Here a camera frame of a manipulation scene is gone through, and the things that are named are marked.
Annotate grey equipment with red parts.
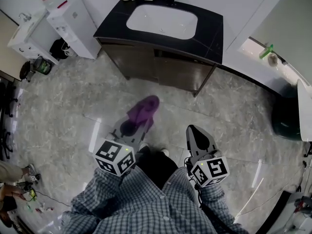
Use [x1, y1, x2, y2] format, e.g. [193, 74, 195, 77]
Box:
[292, 194, 312, 234]

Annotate white table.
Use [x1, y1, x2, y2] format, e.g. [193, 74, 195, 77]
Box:
[296, 78, 312, 142]

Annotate brown round sponge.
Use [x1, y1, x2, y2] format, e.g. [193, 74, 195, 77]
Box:
[267, 53, 279, 66]

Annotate black office chair base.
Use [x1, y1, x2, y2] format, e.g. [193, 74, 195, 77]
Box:
[0, 81, 18, 161]

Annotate person's left forearm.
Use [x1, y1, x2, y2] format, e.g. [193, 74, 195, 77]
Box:
[70, 167, 134, 220]

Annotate dark wooden sink cabinet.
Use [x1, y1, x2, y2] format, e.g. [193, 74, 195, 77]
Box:
[93, 0, 224, 98]

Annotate person's checked shirt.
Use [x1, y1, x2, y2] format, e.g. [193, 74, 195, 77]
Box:
[60, 166, 249, 234]

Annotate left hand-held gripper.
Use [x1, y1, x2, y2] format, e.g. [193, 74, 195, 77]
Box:
[93, 117, 147, 177]

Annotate chrome tap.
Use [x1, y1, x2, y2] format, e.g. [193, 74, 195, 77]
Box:
[19, 12, 33, 23]

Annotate white water dispenser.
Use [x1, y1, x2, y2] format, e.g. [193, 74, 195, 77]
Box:
[46, 0, 102, 59]

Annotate person's right forearm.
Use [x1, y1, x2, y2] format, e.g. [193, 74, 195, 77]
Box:
[195, 183, 246, 234]

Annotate green spray bottle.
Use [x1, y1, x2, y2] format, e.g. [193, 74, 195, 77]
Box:
[258, 43, 274, 59]

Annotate black round stool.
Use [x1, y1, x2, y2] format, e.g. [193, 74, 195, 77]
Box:
[19, 60, 34, 83]

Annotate white sink basin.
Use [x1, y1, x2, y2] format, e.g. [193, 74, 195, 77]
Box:
[126, 4, 198, 40]

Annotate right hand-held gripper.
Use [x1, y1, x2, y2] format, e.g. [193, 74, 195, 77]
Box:
[186, 124, 231, 188]

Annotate dark green waste bin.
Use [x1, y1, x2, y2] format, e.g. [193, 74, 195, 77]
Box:
[271, 82, 302, 141]

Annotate black bag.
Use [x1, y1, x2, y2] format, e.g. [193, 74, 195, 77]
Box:
[49, 38, 73, 60]

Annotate small white utility sink cabinet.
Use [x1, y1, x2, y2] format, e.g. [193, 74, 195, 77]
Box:
[7, 11, 60, 65]

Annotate wire mesh waste bin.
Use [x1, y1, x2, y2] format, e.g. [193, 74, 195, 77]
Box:
[32, 56, 53, 76]

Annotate person's black trousers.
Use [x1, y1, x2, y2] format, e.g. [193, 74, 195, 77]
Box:
[135, 146, 179, 190]

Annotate purple cloth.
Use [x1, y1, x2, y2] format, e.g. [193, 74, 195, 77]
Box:
[126, 95, 160, 134]

